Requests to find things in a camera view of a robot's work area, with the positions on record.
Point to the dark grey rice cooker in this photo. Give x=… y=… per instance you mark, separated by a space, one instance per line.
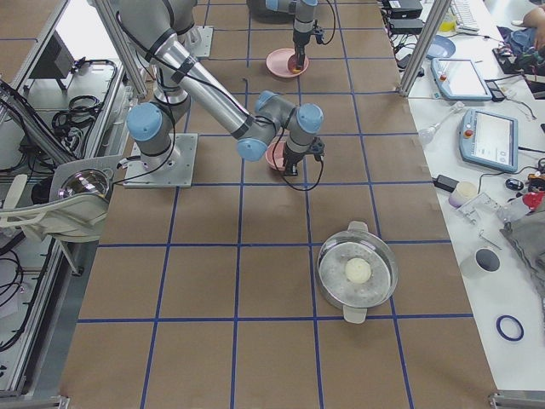
x=259 y=12

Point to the white steamed bun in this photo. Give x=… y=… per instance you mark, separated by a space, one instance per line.
x=357 y=270

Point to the white paper cup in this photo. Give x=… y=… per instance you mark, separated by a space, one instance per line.
x=480 y=263

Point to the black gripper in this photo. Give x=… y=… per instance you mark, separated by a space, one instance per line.
x=293 y=158
x=300 y=45

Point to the blue plate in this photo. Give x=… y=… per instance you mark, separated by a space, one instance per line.
x=440 y=47

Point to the steel bowl with lid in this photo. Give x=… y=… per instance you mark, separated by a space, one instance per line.
x=90 y=175

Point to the pink bowl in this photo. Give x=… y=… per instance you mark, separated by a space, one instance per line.
x=275 y=156

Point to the steel steamer pot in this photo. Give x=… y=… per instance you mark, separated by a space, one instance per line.
x=354 y=300

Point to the purple white cup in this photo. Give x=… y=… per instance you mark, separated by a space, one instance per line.
x=462 y=193

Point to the pink plate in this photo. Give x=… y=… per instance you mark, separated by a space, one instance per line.
x=277 y=63

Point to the black power adapter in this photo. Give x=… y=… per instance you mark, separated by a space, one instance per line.
x=445 y=183

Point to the aluminium frame post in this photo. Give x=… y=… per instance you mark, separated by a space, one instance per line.
x=434 y=18

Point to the red apple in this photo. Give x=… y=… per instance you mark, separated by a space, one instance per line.
x=293 y=66

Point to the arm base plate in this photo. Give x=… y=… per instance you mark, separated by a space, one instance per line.
x=174 y=168
x=198 y=41

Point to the blue teach pendant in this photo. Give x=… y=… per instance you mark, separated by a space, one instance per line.
x=459 y=80
x=489 y=139

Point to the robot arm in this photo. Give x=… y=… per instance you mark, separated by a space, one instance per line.
x=159 y=29
x=303 y=27

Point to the light bulb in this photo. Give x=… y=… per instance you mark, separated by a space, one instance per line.
x=426 y=135

